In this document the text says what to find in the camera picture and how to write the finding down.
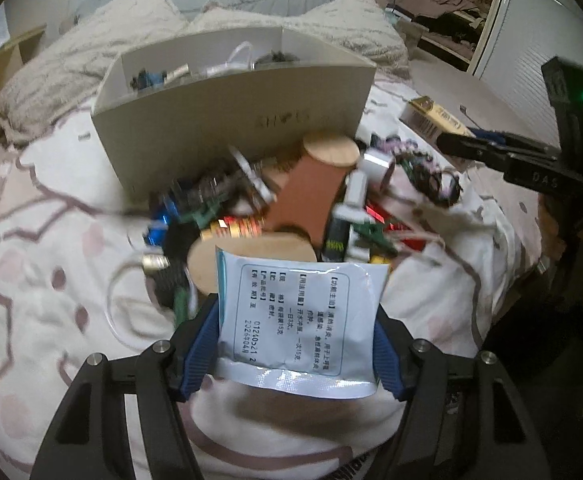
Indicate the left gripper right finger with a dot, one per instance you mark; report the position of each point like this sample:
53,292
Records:
463,417

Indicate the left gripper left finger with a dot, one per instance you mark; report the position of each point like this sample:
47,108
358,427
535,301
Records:
88,436

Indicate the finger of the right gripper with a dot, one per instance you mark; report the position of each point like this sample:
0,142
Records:
464,151
513,140

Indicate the yellow barcode box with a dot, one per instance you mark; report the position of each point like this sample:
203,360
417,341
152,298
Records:
429,119

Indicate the white medicine sachet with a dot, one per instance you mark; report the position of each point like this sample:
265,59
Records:
304,328

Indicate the brown leather case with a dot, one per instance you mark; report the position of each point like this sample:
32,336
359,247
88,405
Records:
305,202

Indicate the white tape roll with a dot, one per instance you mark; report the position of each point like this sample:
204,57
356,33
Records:
378,167

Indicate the closet shelf with clothes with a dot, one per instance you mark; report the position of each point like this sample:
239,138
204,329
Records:
452,30

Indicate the round wooden lid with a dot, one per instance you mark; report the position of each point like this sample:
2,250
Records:
332,149

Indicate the blue metallic lighter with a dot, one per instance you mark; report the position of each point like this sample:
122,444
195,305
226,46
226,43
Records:
165,215

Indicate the yellow cartoon lighter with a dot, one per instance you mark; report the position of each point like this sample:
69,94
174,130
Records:
233,227

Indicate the white cardboard shoe box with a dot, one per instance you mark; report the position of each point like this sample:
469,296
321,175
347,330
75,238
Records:
174,108

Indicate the beige textured blanket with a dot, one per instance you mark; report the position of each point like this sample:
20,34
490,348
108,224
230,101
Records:
71,69

